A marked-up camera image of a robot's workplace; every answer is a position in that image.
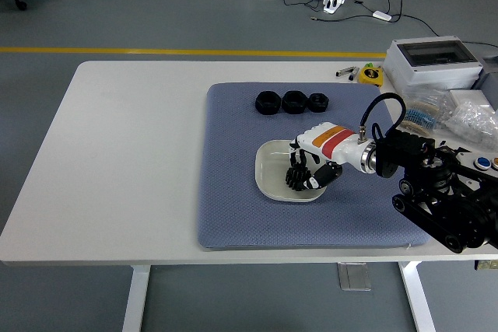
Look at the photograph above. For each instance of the flat white box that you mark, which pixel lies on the flat white box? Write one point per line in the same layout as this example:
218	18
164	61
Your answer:
470	95

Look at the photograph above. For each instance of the large black gear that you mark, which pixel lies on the large black gear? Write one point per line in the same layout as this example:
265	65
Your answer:
295	181

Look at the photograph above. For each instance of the clear bag of resistors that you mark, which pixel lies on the clear bag of resistors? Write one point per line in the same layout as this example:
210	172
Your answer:
424	114

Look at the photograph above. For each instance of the white square dish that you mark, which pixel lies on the white square dish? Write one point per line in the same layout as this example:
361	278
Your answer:
272	176

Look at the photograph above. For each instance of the blue-grey padded mat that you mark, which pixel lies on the blue-grey padded mat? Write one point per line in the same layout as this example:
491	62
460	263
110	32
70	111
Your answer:
233	192

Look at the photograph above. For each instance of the metal floor plate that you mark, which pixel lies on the metal floor plate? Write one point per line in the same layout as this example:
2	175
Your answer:
354	275

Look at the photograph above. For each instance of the grey electrical enclosure box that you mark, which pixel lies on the grey electrical enclosure box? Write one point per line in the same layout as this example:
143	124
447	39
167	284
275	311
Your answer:
432	71

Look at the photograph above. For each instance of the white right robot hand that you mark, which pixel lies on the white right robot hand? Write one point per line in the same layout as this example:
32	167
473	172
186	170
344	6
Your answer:
334	145

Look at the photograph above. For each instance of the white table leg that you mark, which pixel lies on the white table leg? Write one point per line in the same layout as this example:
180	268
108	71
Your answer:
418	297
136	297

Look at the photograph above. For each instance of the blue black marker pen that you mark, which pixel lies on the blue black marker pen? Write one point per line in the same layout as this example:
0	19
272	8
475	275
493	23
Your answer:
351	76

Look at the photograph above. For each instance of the small black hex nut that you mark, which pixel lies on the small black hex nut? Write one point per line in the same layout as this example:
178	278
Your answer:
313	108

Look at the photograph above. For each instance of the white button control box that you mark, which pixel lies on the white button control box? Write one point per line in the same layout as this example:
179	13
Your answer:
484	163

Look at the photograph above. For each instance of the large black hex nut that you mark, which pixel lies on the large black hex nut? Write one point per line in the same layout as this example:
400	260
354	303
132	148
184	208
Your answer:
260	108
290	109

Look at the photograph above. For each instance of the white flat adapter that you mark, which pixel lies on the white flat adapter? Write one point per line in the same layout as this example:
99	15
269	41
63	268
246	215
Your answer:
382	15

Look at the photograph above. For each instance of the white power strip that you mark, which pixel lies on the white power strip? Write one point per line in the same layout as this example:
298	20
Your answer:
334	2

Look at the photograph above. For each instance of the yellow tape measure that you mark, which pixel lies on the yellow tape measure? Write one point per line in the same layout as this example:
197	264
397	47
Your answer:
371	75

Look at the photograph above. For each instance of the grey metal case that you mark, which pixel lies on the grey metal case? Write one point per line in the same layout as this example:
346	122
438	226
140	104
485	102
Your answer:
488	71

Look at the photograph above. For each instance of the clear bag of plastic parts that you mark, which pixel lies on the clear bag of plastic parts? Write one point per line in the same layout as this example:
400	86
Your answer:
472	122

